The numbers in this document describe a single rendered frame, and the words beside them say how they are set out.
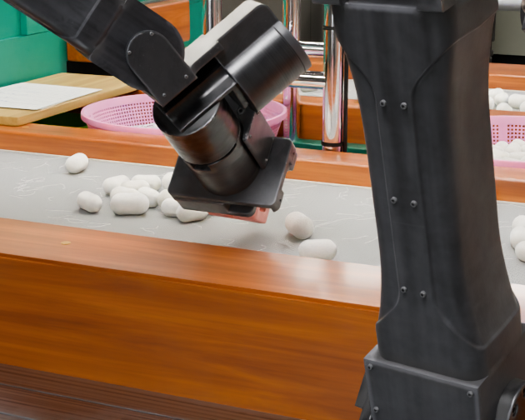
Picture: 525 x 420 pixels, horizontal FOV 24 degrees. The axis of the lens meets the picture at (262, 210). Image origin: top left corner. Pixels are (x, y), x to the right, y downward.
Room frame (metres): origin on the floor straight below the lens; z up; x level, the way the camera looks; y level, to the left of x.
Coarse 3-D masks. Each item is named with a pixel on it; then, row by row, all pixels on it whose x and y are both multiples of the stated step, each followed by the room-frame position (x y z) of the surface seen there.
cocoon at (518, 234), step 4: (516, 228) 1.04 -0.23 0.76; (520, 228) 1.03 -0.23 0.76; (524, 228) 1.04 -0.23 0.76; (512, 232) 1.03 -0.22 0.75; (516, 232) 1.02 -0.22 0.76; (520, 232) 1.02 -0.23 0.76; (524, 232) 1.02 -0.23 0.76; (512, 236) 1.02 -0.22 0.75; (516, 236) 1.02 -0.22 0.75; (520, 236) 1.02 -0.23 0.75; (524, 236) 1.02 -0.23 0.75; (512, 240) 1.02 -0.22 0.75; (516, 240) 1.02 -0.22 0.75; (520, 240) 1.02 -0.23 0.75; (524, 240) 1.02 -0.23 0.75; (512, 244) 1.02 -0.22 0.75; (516, 244) 1.02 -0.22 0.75
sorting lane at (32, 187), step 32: (0, 160) 1.38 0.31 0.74; (32, 160) 1.38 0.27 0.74; (64, 160) 1.38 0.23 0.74; (96, 160) 1.38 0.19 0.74; (0, 192) 1.23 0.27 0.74; (32, 192) 1.23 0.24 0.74; (64, 192) 1.23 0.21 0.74; (96, 192) 1.23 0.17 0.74; (288, 192) 1.23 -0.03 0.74; (320, 192) 1.23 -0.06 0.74; (352, 192) 1.23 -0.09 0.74; (64, 224) 1.11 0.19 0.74; (96, 224) 1.11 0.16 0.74; (128, 224) 1.11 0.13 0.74; (160, 224) 1.11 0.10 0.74; (192, 224) 1.11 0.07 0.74; (224, 224) 1.11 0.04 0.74; (256, 224) 1.11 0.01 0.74; (320, 224) 1.11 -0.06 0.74; (352, 224) 1.11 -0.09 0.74; (352, 256) 1.01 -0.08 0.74; (512, 256) 1.01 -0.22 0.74
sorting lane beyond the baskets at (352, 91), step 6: (348, 84) 1.93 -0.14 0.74; (300, 90) 1.88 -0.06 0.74; (318, 90) 1.88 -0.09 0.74; (348, 90) 1.88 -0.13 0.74; (354, 90) 1.88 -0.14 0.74; (504, 90) 1.87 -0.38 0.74; (510, 90) 1.87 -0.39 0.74; (318, 96) 1.82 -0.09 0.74; (348, 96) 1.82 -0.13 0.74; (354, 96) 1.82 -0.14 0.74; (492, 108) 1.72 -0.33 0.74; (516, 108) 1.72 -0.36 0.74
